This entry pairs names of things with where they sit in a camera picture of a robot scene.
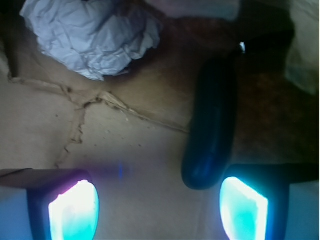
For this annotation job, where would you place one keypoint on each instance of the brown paper bag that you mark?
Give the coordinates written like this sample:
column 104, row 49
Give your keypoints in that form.
column 130, row 131

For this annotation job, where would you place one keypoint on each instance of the dark green plastic pickle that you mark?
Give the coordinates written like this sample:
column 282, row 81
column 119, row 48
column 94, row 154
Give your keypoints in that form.
column 212, row 126

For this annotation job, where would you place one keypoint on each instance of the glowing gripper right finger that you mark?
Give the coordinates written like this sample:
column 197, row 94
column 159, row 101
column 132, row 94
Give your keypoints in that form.
column 271, row 202

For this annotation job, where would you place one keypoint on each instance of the crumpled white paper ball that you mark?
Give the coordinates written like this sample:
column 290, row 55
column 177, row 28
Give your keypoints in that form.
column 94, row 38

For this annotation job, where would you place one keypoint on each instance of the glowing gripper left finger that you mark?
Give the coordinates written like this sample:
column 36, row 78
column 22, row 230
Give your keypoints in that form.
column 48, row 204

